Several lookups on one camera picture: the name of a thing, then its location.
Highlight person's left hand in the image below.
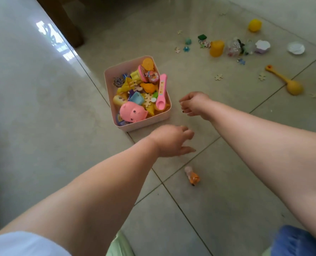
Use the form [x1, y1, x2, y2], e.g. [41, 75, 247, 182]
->
[147, 124, 197, 158]

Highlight person's right hand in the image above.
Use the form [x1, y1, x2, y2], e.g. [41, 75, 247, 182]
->
[179, 91, 212, 121]

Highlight pink plastic toy tray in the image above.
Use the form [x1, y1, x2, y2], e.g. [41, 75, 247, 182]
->
[104, 55, 172, 132]

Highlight pink toy stick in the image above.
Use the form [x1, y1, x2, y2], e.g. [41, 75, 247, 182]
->
[155, 74, 168, 112]

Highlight small orange figurine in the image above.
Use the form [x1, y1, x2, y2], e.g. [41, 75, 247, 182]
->
[184, 165, 201, 186]

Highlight pink round toy animal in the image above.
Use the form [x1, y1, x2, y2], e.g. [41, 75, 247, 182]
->
[119, 101, 149, 123]

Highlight pink dark toy piece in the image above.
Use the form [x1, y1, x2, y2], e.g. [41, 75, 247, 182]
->
[145, 70, 160, 84]

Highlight light blue toy cup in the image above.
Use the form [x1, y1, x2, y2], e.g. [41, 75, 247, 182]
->
[129, 91, 145, 106]

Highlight yellow toy cup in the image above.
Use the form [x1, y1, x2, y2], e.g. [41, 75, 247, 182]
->
[210, 40, 225, 58]

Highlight clear bag of trinkets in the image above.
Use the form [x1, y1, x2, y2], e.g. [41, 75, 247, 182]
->
[227, 38, 244, 57]

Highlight white scalloped toy cup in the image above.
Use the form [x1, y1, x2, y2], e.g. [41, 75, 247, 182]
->
[255, 39, 271, 54]

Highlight yellow round toy fruit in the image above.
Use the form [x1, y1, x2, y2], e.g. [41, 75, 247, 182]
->
[248, 19, 262, 33]

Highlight yellow toy ladle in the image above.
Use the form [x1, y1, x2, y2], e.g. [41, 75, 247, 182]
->
[265, 64, 304, 96]

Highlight white round toy dish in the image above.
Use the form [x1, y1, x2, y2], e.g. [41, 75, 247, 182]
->
[287, 41, 306, 55]

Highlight person's right forearm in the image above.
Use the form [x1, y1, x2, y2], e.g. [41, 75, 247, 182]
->
[205, 100, 316, 248]

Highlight person's left forearm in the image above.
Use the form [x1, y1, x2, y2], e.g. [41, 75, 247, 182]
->
[0, 135, 161, 256]

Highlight person's dark blue trousers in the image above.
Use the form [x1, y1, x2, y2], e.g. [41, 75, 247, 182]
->
[270, 225, 316, 256]

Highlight person's white sleeve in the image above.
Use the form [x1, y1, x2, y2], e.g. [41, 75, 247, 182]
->
[0, 231, 72, 256]

